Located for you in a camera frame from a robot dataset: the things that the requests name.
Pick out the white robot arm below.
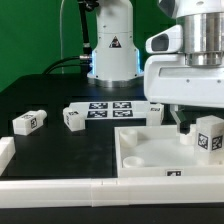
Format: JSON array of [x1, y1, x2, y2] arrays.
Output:
[[84, 0, 224, 131]]

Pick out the white fence bar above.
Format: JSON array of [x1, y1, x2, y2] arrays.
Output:
[[0, 137, 15, 176], [0, 176, 224, 208]]

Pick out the white square tabletop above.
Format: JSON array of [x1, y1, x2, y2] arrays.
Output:
[[115, 125, 224, 178]]

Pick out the white fiducial marker sheet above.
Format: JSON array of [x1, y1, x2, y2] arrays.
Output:
[[69, 101, 149, 120]]

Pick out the grey thin cable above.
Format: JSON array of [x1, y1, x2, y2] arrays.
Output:
[[59, 0, 66, 75]]

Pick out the white left fence bar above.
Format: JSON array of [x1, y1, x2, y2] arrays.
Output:
[[0, 137, 15, 176]]

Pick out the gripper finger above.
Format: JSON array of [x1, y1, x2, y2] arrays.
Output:
[[170, 105, 190, 135]]

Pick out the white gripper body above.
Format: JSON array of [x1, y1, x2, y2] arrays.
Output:
[[144, 54, 224, 108]]

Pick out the white front fence bar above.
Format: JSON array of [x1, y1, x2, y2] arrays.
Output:
[[0, 176, 224, 208]]

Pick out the black cable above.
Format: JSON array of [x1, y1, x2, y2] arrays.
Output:
[[42, 0, 98, 76]]

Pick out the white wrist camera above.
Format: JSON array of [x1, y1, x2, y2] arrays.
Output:
[[145, 25, 183, 54]]

